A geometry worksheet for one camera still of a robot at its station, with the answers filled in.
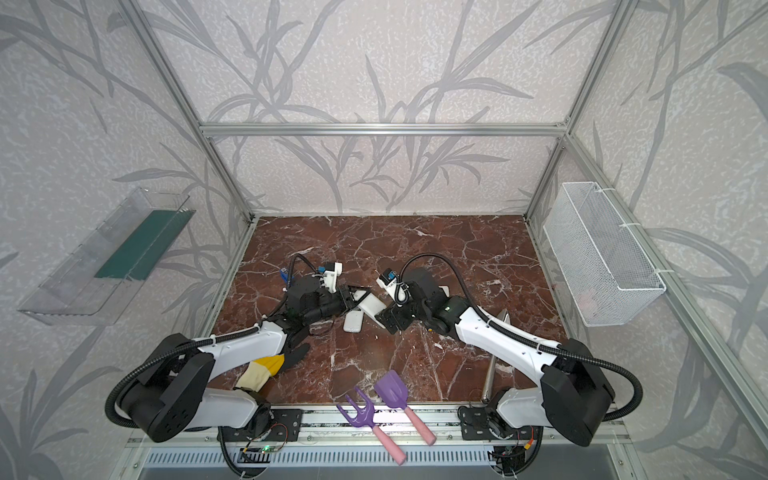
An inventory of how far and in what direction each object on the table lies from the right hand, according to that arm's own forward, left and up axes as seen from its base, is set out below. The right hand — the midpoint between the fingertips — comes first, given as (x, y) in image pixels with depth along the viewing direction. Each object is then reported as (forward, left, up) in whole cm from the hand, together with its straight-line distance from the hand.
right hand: (388, 296), depth 81 cm
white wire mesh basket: (-5, -47, +20) cm, 51 cm away
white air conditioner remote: (-1, +4, -2) cm, 5 cm away
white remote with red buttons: (-1, +12, -14) cm, 18 cm away
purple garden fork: (-27, +6, -14) cm, 31 cm away
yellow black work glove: (-17, +34, -9) cm, 39 cm away
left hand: (+2, +4, +2) cm, 5 cm away
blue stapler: (+15, +37, -13) cm, 42 cm away
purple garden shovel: (-20, -1, -13) cm, 24 cm away
